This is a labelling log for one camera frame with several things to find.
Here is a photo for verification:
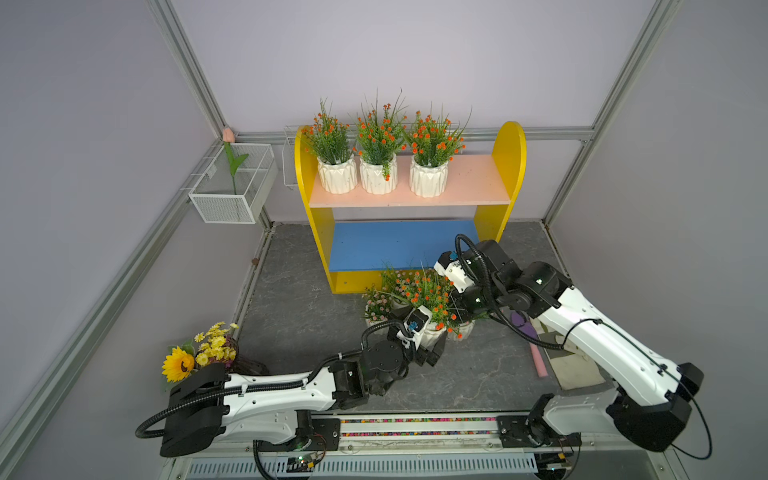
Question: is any pink flower pot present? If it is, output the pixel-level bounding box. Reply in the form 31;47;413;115
381;268;413;295
363;287;393;326

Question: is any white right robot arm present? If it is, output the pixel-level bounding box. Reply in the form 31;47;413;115
434;234;704;452

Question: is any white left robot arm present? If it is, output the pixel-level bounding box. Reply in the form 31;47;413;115
135;307;447;458

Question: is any yellow pink blue shelf rack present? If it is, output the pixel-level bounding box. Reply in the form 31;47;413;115
294;121;527;294

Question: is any sunflower bouquet basket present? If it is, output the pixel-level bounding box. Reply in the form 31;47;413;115
162;322;239;385

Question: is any pink artificial tulip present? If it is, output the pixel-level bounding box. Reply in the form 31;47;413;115
222;127;249;195

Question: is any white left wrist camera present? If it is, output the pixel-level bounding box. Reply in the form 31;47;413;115
404;306;432;344

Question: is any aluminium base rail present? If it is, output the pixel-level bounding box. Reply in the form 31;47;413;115
160;412;675;479

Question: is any white mesh wall basket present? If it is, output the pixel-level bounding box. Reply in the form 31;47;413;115
188;143;278;225

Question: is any white wire wall rack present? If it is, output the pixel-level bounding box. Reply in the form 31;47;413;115
281;122;464;190

